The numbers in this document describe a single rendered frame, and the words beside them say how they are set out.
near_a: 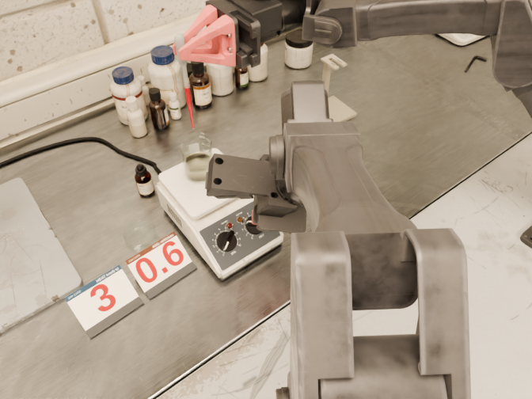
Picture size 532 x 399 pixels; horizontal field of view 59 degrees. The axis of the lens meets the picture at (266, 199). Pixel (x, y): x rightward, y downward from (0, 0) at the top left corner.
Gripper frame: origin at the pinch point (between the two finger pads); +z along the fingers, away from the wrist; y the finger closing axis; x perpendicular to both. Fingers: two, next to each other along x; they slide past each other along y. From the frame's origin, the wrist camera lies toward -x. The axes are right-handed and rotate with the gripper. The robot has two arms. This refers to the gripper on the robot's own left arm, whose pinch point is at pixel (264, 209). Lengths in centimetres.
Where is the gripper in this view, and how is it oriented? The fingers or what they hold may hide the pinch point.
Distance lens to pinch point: 70.1
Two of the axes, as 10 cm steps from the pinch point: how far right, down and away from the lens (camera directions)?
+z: -3.0, 2.5, 9.2
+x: 9.5, 1.2, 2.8
